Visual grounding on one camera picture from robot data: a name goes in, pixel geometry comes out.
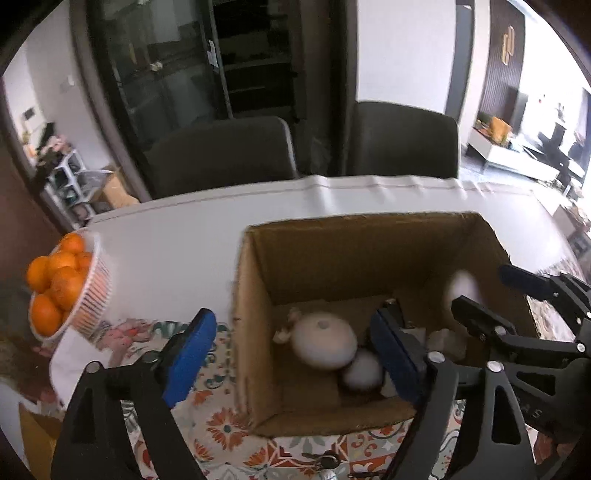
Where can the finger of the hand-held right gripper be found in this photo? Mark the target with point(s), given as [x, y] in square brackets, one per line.
[489, 330]
[526, 280]

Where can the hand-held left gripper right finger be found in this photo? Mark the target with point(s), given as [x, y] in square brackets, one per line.
[392, 355]

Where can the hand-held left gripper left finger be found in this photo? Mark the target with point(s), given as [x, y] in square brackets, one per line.
[189, 360]

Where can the silver oval device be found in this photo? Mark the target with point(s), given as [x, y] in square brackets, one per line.
[362, 374]

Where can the white round pebble device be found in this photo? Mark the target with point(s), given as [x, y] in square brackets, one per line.
[323, 344]

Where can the small blue figurine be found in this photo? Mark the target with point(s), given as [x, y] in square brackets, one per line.
[285, 330]

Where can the brown cardboard box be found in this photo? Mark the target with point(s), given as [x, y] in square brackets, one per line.
[323, 258]

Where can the patterned tile-print table runner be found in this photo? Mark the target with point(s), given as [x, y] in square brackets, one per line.
[221, 424]

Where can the floral fabric tissue cover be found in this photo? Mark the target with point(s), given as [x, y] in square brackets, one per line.
[117, 334]

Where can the white plastic basket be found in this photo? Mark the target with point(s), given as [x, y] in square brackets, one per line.
[92, 295]

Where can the white low cabinet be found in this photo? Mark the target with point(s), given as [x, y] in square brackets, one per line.
[512, 159]

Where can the white tablecloth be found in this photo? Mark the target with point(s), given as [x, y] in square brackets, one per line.
[184, 217]

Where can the pile of oranges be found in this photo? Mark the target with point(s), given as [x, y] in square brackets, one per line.
[64, 281]

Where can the yellow decor on cabinet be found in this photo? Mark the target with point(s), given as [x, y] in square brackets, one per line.
[501, 128]

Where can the golden woven box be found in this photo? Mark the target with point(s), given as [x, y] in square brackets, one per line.
[37, 443]

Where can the cardboard box on floor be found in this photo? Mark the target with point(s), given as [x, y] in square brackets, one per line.
[119, 191]

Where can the dark dining chair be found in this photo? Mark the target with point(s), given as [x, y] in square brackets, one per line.
[401, 138]
[221, 152]

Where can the white shoe rack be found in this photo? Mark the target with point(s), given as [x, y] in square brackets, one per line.
[69, 184]

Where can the dark interior door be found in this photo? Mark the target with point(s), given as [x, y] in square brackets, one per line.
[464, 69]

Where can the dark glass sliding door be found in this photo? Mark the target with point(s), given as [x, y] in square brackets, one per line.
[184, 69]

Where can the dark slatted wall panel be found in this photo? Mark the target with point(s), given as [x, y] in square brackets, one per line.
[503, 60]

